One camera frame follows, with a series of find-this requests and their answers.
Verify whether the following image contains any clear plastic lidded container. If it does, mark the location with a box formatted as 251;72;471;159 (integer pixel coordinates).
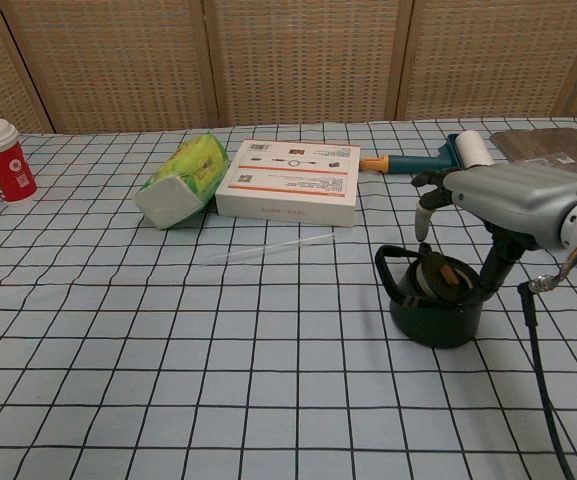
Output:
488;127;577;177

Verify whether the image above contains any teal lint roller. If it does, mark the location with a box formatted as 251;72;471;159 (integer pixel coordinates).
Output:
358;130;496;176

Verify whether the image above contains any black teapot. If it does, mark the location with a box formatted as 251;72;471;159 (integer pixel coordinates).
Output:
373;242;485;350

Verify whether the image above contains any red paper cup white lid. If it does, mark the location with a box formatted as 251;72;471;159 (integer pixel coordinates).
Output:
0;118;39;207

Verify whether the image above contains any black round teapot lid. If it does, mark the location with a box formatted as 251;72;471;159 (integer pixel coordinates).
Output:
411;251;480;304

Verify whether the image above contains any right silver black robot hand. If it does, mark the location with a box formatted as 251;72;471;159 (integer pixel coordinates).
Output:
410;161;577;301

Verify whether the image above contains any green tissue pack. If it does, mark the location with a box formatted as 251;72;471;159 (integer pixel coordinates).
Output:
133;134;231;231

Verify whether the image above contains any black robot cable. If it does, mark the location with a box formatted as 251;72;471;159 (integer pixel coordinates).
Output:
516;234;577;480

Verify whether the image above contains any blue checked tablecloth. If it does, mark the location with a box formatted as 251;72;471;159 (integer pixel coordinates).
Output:
0;115;577;480

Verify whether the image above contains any white orange cardboard box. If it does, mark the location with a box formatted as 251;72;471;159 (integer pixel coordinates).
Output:
213;139;362;228

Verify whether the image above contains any bamboo folding screen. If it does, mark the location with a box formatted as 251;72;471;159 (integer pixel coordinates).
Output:
0;0;577;135

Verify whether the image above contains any clear thin straw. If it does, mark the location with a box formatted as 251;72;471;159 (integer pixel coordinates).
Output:
201;231;338;267

